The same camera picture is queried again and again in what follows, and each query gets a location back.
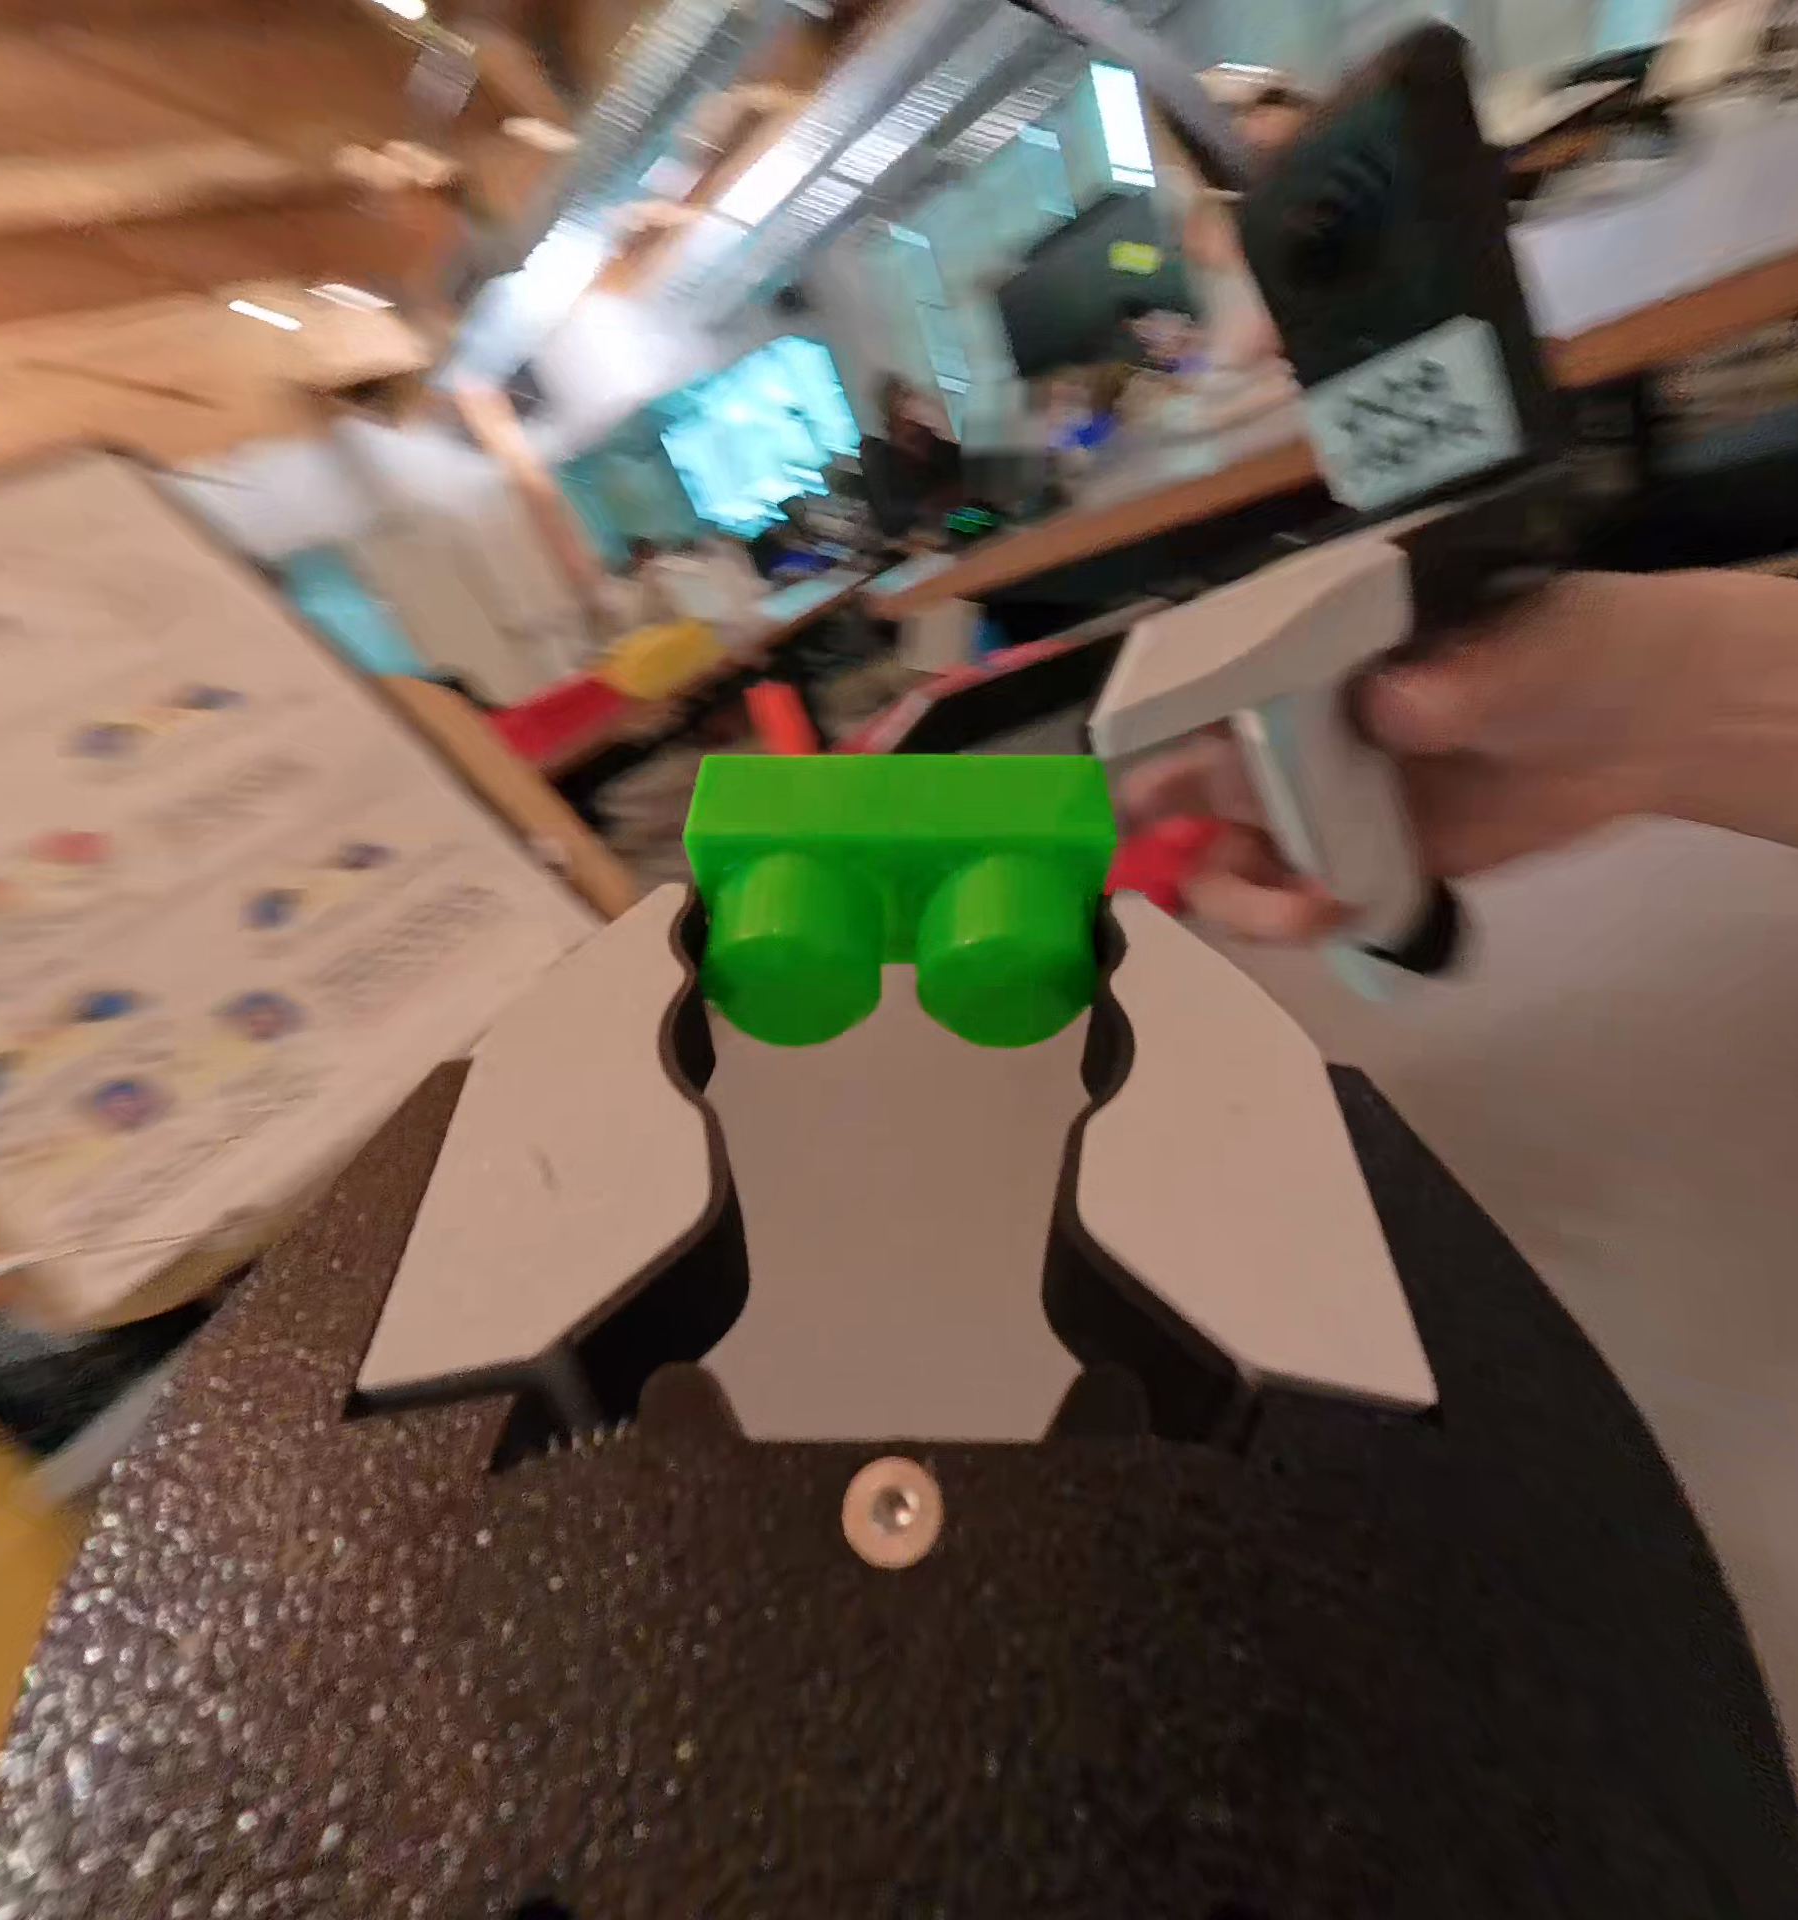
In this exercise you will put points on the printed instruction sheet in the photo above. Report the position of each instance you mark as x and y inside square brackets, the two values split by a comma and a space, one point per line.
[178, 903]

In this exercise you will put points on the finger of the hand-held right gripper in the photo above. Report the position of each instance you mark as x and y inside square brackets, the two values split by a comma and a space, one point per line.
[1263, 645]

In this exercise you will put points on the person's right hand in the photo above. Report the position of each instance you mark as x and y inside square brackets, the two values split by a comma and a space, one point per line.
[1618, 721]

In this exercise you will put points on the red plastic bin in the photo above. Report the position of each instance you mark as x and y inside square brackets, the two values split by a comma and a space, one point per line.
[1168, 864]
[571, 721]

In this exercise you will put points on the orange traffic cone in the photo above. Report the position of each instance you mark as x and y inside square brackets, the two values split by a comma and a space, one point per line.
[778, 721]

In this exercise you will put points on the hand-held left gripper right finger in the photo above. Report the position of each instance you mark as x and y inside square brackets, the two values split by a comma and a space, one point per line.
[1246, 1214]

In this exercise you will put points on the black monitor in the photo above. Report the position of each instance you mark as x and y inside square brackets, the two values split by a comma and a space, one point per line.
[1092, 285]

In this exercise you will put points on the stack of yellow bins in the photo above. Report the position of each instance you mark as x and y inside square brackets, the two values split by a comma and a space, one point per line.
[668, 660]

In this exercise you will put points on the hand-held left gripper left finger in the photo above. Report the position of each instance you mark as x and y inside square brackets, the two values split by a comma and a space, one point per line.
[539, 1204]

